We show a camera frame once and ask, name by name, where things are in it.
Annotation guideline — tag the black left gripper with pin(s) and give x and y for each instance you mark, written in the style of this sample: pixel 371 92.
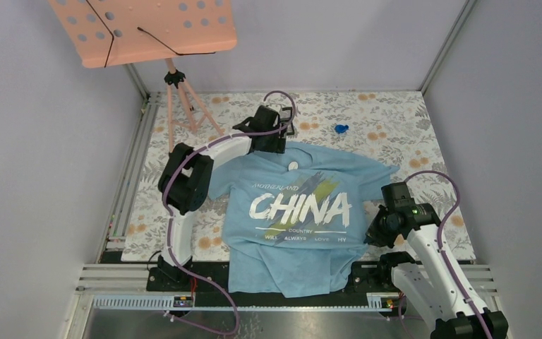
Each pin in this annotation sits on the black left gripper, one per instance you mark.
pixel 276 145

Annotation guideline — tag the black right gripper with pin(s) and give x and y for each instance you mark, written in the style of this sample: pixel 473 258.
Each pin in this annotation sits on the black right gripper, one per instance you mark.
pixel 374 236

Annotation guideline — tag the black square brooch box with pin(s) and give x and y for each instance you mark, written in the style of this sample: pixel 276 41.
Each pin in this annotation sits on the black square brooch box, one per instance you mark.
pixel 286 115

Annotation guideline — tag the round white-backed brooch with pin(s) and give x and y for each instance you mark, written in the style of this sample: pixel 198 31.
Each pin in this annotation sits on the round white-backed brooch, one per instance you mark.
pixel 293 166

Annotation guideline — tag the light blue printed t-shirt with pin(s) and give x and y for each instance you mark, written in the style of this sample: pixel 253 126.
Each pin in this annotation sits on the light blue printed t-shirt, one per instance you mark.
pixel 319 206

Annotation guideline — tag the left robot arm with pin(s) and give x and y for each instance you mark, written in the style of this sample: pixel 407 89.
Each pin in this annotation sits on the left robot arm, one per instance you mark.
pixel 185 181

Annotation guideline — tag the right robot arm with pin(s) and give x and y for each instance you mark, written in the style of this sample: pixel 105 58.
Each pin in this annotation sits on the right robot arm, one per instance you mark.
pixel 434 282

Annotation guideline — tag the small blue plastic piece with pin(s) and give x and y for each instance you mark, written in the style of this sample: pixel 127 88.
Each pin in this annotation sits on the small blue plastic piece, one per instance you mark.
pixel 341 128

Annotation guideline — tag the floral patterned table mat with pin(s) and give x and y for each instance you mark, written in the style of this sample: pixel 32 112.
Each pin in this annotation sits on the floral patterned table mat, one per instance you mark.
pixel 391 127

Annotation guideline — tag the pink music stand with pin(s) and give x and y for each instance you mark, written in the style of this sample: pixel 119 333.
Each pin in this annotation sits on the pink music stand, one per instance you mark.
pixel 109 33

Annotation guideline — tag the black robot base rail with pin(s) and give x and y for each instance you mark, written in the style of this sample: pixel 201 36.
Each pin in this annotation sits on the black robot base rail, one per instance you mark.
pixel 316 273

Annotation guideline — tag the slotted white cable duct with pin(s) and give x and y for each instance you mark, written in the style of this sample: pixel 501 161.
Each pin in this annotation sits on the slotted white cable duct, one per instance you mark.
pixel 214 301

